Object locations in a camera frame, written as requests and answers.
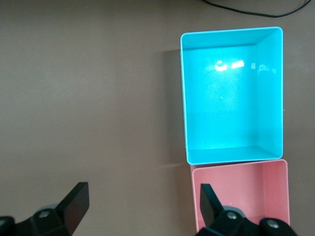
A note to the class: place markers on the pink plastic bin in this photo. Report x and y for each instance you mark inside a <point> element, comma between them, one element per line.
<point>246,186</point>

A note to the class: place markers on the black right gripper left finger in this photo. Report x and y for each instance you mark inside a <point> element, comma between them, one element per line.
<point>71,209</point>

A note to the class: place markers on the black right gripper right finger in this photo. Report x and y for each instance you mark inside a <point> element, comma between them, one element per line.
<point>211,209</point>

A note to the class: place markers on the blue plastic bin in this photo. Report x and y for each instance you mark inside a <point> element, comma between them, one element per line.
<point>226,103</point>

